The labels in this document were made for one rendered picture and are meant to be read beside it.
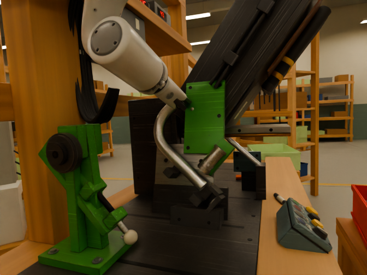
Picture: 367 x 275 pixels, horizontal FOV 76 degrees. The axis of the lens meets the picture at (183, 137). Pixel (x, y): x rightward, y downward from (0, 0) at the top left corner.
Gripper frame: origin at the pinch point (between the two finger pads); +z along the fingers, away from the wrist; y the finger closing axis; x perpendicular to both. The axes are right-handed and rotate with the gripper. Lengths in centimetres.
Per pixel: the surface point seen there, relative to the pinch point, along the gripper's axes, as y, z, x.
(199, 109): -6.0, 2.7, -2.6
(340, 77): 56, 808, -406
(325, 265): -49, -9, 1
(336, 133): -68, 858, -274
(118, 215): -19.1, -18.9, 22.9
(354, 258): -62, 21, -4
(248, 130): -17.6, 14.7, -9.0
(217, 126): -13.3, 2.8, -2.7
